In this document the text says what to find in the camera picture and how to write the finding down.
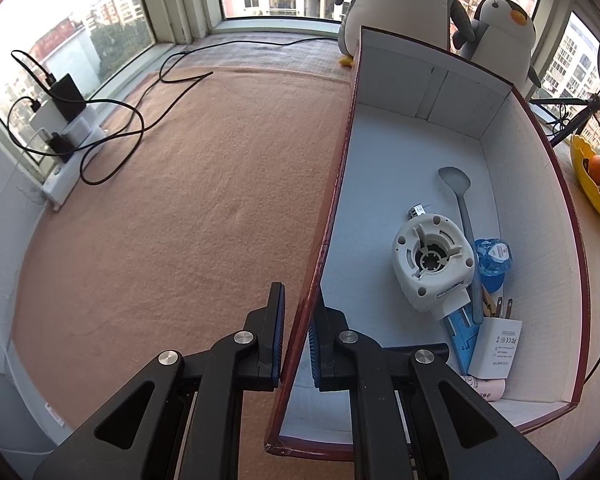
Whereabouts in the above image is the grey spoon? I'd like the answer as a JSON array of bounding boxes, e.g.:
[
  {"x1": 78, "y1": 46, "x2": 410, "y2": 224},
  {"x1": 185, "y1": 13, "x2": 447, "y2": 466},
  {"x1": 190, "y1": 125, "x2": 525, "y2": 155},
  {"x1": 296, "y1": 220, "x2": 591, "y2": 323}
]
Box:
[{"x1": 439, "y1": 166, "x2": 483, "y2": 323}]

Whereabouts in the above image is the small pink tube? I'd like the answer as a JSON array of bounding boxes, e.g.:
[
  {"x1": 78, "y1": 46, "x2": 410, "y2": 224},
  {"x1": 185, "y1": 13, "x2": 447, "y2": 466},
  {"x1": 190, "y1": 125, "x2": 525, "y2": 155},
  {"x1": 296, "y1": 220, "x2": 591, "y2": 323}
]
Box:
[{"x1": 462, "y1": 375, "x2": 506, "y2": 401}]

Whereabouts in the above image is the long black cable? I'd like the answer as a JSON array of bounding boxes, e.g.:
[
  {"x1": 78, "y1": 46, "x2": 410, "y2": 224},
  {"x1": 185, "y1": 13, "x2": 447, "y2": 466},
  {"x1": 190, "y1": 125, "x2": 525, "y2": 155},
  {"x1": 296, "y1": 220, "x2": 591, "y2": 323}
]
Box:
[{"x1": 159, "y1": 36, "x2": 338, "y2": 85}]

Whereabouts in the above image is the black tripod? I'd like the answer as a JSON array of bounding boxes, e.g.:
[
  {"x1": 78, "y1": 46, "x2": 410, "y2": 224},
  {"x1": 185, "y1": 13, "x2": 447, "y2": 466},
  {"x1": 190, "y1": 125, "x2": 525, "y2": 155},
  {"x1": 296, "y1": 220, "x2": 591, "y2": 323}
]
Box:
[{"x1": 529, "y1": 92, "x2": 600, "y2": 148}]

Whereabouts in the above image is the white power strip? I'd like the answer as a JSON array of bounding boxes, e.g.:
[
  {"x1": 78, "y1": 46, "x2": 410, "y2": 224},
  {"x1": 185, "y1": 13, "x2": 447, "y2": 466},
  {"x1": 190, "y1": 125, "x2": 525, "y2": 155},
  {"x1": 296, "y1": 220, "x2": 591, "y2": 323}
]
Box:
[{"x1": 41, "y1": 120, "x2": 106, "y2": 211}]

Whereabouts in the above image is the checkered cloth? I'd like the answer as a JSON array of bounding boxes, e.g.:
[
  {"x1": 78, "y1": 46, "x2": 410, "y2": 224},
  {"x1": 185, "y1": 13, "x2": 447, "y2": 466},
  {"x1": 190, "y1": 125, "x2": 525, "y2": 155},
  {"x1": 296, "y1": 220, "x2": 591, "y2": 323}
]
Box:
[{"x1": 145, "y1": 32, "x2": 361, "y2": 91}]

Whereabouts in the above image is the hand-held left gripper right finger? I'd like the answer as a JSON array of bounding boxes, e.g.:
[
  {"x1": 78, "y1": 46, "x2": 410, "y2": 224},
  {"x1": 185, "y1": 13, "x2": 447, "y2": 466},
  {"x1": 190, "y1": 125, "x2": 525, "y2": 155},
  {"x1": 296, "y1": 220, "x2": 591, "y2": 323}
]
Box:
[{"x1": 307, "y1": 305, "x2": 558, "y2": 480}]

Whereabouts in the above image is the looped black cable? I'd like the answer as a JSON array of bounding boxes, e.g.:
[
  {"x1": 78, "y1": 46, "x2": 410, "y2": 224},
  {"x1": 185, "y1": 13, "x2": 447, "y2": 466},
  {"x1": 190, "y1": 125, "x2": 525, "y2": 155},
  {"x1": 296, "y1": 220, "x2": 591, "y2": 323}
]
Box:
[{"x1": 7, "y1": 50, "x2": 146, "y2": 186}]

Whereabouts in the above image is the white wall charger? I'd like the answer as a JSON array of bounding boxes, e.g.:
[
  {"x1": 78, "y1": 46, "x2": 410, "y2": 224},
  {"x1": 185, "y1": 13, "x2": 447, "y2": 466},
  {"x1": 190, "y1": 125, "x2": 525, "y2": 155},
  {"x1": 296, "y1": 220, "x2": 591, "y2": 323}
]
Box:
[{"x1": 467, "y1": 297, "x2": 523, "y2": 381}]

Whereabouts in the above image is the blue card holder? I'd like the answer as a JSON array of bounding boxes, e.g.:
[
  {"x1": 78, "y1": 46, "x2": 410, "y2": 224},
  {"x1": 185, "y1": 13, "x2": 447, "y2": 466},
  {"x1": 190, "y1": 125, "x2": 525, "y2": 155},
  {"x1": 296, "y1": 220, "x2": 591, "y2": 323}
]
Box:
[{"x1": 442, "y1": 305, "x2": 482, "y2": 376}]

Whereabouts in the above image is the white plastic appliance part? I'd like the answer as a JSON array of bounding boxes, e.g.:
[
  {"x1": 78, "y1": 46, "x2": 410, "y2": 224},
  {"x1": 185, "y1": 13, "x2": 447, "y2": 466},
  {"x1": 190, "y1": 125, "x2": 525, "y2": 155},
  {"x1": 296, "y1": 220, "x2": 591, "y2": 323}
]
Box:
[{"x1": 392, "y1": 214, "x2": 476, "y2": 321}]

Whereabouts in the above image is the black power bank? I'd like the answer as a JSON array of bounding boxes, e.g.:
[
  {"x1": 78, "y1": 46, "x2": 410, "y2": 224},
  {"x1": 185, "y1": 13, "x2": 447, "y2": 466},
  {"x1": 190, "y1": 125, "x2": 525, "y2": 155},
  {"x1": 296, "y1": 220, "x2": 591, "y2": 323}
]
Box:
[{"x1": 47, "y1": 73, "x2": 87, "y2": 106}]

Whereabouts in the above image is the red and white cardboard box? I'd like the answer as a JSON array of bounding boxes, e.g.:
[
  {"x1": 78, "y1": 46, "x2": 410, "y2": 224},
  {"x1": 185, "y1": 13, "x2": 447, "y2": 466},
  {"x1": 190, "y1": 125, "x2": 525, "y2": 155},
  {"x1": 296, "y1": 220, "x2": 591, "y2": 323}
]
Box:
[{"x1": 264, "y1": 26, "x2": 592, "y2": 462}]

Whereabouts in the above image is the white window frame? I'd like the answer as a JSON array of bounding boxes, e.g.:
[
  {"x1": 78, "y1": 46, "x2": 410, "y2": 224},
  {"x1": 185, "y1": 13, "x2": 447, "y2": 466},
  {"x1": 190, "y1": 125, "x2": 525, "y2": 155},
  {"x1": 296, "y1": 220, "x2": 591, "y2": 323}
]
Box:
[{"x1": 0, "y1": 0, "x2": 600, "y2": 181}]

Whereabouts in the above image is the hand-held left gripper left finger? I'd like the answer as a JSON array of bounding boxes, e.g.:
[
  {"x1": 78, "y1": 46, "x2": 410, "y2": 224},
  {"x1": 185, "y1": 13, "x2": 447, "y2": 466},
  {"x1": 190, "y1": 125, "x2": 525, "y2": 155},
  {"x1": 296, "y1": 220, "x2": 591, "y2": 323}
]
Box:
[{"x1": 32, "y1": 282, "x2": 287, "y2": 480}]

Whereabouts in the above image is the small penguin plush toy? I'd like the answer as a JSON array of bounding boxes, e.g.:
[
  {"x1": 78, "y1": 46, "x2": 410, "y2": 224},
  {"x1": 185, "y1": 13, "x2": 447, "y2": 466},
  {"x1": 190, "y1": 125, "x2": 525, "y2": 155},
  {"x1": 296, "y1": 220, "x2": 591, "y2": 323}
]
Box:
[{"x1": 452, "y1": 0, "x2": 543, "y2": 101}]

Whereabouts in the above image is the black plug adapter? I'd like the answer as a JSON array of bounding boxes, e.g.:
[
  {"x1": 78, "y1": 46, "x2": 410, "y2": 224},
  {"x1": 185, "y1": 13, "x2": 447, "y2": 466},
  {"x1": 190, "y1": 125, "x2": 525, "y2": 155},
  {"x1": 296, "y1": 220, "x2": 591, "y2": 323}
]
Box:
[{"x1": 47, "y1": 132, "x2": 73, "y2": 156}]

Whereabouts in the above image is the yellow plastic bowl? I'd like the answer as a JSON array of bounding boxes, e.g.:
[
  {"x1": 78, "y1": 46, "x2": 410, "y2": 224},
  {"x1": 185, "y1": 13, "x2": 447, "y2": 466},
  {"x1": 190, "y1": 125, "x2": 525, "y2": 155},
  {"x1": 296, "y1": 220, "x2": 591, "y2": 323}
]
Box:
[{"x1": 570, "y1": 135, "x2": 600, "y2": 225}]

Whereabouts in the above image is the large penguin plush toy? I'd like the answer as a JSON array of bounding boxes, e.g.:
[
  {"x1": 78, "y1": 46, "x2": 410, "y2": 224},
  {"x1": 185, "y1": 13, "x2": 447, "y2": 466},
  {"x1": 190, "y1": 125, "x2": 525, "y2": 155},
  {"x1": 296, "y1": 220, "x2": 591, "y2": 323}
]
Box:
[{"x1": 332, "y1": 0, "x2": 476, "y2": 68}]

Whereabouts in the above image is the white charging block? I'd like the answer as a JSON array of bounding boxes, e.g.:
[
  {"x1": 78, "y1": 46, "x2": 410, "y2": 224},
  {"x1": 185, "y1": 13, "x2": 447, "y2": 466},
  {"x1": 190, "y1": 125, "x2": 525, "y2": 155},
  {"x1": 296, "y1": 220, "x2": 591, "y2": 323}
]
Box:
[{"x1": 30, "y1": 102, "x2": 88, "y2": 133}]

